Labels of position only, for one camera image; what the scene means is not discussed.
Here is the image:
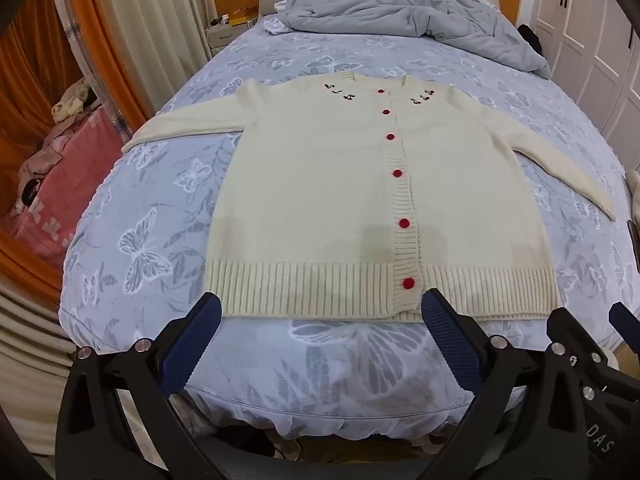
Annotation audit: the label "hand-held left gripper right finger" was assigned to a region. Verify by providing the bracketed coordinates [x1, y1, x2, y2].
[421, 287, 581, 480]

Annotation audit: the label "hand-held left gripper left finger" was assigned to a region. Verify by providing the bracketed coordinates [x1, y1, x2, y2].
[55, 291, 223, 480]

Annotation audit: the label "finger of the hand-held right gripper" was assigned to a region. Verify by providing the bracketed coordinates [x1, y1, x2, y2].
[609, 301, 640, 351]
[547, 305, 606, 361]

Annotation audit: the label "cream knit cardigan red buttons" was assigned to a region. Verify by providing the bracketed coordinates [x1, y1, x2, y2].
[121, 72, 617, 322]

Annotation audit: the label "bed with butterfly sheet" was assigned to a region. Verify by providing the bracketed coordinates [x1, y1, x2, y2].
[57, 25, 640, 441]

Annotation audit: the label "beige cloth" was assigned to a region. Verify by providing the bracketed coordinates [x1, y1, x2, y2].
[625, 167, 640, 211]

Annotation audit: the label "striped beige curtain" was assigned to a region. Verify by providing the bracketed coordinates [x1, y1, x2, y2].
[0, 270, 151, 461]

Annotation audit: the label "pink blanket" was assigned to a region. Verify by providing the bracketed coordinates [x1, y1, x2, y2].
[7, 105, 133, 271]

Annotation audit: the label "cream fluffy cloth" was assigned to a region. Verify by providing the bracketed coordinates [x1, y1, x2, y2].
[52, 77, 96, 123]

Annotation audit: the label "white wardrobe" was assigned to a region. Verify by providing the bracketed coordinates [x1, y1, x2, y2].
[525, 0, 640, 171]

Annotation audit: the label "dark garment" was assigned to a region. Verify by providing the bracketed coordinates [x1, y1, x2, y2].
[516, 24, 546, 56]

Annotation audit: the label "orange curtain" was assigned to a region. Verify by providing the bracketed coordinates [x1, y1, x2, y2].
[0, 0, 151, 273]

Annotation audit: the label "white nightstand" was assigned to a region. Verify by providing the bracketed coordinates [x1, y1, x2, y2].
[204, 12, 261, 58]

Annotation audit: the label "white patterned pillow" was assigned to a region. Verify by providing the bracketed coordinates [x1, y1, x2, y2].
[262, 12, 293, 36]

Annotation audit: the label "yellow box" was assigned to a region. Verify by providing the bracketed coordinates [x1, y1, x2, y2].
[227, 7, 258, 27]

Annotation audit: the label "white sheer curtain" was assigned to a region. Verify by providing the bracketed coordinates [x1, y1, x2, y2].
[102, 0, 216, 106]

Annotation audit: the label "grey duvet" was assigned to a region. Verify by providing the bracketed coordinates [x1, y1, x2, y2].
[272, 0, 551, 80]

